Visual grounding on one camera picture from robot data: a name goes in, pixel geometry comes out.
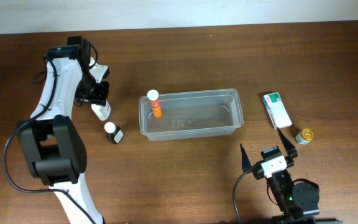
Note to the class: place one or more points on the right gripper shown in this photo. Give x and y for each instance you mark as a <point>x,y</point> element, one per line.
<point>291,152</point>

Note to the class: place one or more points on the clear plastic container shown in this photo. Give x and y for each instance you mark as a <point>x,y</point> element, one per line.
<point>194,114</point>

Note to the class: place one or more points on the white green medicine box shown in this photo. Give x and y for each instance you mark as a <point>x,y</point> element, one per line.
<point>276,110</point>

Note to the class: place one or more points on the small jar gold lid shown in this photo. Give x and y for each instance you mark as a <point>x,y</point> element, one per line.
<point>304,136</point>

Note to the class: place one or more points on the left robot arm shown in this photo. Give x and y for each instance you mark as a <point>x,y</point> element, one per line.
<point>50,143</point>

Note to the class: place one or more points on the dark bottle white cap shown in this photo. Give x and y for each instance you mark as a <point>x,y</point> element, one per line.
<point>113,132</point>

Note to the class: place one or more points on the orange tablet tube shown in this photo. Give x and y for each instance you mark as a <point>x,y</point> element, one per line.
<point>153,96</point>

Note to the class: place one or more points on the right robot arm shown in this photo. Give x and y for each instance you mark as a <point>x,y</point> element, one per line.
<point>297,199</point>

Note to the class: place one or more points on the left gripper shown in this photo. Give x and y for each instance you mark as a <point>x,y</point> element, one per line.
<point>101,98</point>

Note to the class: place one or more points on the white spray bottle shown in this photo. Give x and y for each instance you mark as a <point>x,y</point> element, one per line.
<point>102,112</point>

